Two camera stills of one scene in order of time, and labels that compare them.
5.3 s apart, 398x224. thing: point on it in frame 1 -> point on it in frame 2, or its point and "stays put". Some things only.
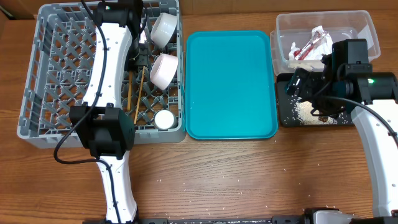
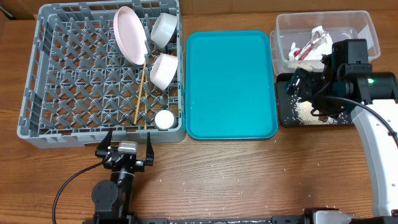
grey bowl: (163, 29) stays put
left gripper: (143, 59) -> (103, 149)
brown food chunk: (324, 118) stays put
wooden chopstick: (129, 91) -> (145, 97)
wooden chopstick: (138, 100) stays put
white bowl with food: (163, 70) stays put
